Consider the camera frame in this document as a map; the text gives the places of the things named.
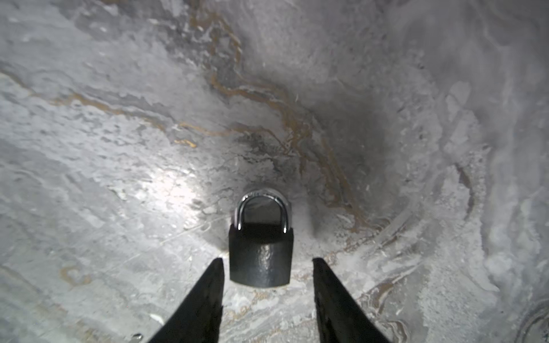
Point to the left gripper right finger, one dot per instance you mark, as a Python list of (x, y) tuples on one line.
[(339, 317)]

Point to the small black padlock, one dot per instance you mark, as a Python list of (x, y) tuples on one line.
[(261, 254)]

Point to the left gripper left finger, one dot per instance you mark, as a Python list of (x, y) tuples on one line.
[(199, 316)]

